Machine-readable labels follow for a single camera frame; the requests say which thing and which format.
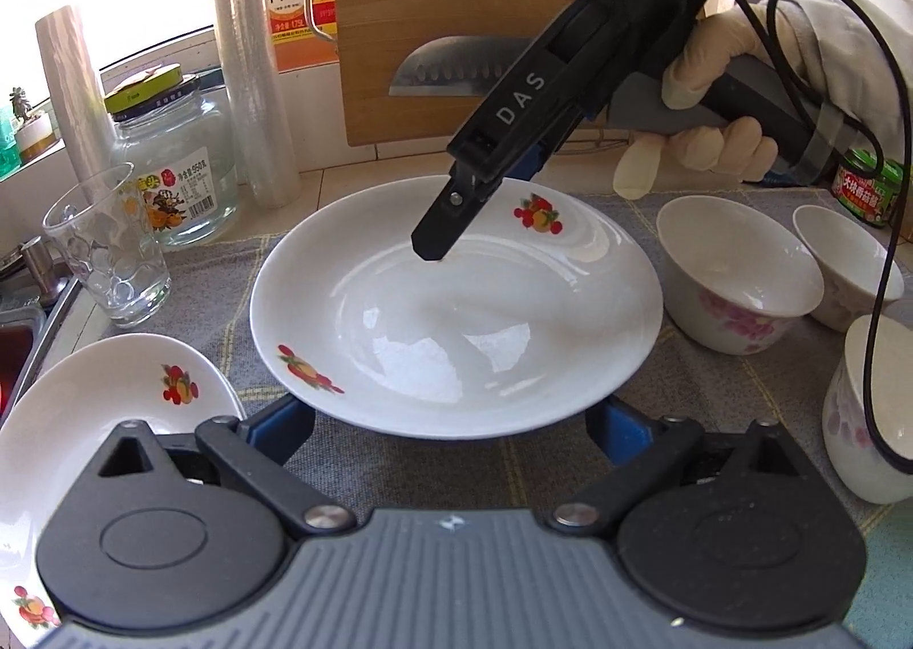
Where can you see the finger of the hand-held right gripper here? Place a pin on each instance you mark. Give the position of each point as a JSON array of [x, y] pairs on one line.
[[446, 221], [533, 162]]

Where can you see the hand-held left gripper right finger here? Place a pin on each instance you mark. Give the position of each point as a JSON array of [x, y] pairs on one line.
[[613, 431]]

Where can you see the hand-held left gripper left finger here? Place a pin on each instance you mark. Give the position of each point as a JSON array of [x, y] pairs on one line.
[[282, 431]]

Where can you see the white fruit print plate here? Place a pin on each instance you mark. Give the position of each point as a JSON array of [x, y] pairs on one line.
[[93, 421], [463, 321]]

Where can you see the person's right forearm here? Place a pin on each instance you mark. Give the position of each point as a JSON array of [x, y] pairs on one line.
[[856, 35]]

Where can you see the person's right hand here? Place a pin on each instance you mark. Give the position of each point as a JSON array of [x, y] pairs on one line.
[[706, 50]]

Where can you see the grey blue checked dish towel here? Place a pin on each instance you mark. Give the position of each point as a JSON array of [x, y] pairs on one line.
[[214, 306]]

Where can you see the white pink floral bowl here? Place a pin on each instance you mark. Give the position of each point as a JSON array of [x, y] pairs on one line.
[[720, 306], [842, 292], [845, 406]]

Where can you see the tall plastic wrap roll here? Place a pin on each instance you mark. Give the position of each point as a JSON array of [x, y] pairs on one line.
[[249, 85]]

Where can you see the clear drinking glass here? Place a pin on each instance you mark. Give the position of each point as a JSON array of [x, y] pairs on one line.
[[107, 264]]

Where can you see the glass jar with lid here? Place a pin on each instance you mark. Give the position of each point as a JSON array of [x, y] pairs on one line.
[[185, 192]]

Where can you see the steel sink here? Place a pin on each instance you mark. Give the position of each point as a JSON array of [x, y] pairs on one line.
[[18, 349]]

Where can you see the metal sink knob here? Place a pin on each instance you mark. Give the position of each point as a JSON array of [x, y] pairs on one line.
[[43, 271]]

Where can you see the green lid sauce jar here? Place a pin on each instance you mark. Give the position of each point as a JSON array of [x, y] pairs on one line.
[[867, 192]]

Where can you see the small potted plant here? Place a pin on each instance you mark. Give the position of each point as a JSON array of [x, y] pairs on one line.
[[36, 139]]

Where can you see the short plastic wrap roll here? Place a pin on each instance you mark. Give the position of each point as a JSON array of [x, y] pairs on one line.
[[75, 92]]

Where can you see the green dish soap bottle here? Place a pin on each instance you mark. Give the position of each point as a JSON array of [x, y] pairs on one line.
[[6, 149]]

